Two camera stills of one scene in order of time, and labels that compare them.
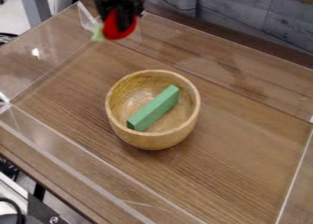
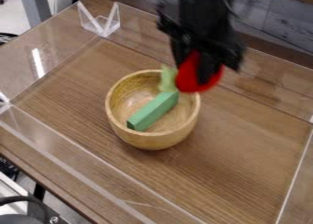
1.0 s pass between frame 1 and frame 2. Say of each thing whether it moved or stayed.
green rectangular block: stayed
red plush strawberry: moved
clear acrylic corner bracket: stayed
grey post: stayed
